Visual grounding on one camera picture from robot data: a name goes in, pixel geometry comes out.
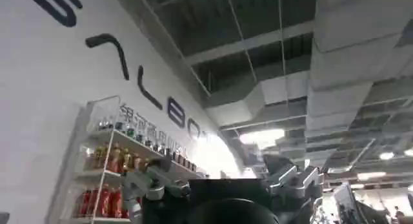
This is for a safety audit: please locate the grey ceiling air duct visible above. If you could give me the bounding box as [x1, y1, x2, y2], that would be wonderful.
[204, 0, 413, 139]

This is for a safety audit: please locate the white shelf with bottles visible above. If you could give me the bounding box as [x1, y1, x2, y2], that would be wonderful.
[48, 94, 198, 224]

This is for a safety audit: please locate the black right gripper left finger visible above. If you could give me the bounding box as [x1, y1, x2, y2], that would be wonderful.
[122, 157, 192, 224]

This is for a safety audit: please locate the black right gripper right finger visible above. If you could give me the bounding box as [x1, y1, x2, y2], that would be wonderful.
[263, 154, 324, 224]

